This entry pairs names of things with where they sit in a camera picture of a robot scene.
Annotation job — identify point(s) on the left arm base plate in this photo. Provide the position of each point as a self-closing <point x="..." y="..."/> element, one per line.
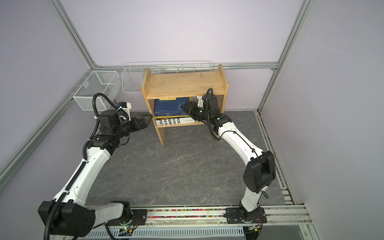
<point x="138" y="218"/>

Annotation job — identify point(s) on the white wire rack basket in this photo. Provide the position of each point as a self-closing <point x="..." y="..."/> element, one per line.
<point x="133" y="72"/>

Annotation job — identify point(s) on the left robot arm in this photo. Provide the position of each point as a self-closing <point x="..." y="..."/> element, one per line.
<point x="66" y="214"/>

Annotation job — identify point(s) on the white book black lettering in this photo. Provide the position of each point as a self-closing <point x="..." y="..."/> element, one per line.
<point x="179" y="121"/>

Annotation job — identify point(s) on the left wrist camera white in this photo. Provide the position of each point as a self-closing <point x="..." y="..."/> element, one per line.
<point x="126" y="107"/>

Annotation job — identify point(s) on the white mesh box basket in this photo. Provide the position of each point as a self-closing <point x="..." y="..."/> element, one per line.
<point x="106" y="82"/>

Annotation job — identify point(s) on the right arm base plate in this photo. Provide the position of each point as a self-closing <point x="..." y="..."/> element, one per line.
<point x="239" y="215"/>

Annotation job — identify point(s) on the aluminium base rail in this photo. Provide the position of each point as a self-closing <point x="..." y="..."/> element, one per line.
<point x="216" y="216"/>

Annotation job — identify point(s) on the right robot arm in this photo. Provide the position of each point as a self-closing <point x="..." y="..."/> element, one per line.
<point x="260" y="169"/>

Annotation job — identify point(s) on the white slotted cable duct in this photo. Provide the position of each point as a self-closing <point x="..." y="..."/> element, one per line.
<point x="177" y="233"/>

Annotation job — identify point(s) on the wooden two-tier bookshelf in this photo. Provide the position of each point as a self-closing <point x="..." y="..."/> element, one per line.
<point x="160" y="86"/>

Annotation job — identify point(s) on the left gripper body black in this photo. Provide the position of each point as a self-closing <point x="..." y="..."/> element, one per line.
<point x="125" y="128"/>

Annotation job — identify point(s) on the dark blue book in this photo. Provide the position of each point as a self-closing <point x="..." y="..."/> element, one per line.
<point x="170" y="108"/>

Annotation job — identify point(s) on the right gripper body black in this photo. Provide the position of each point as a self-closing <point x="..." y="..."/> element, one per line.
<point x="207" y="118"/>

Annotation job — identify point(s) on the yellow book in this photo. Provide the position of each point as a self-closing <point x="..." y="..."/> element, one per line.
<point x="170" y="117"/>

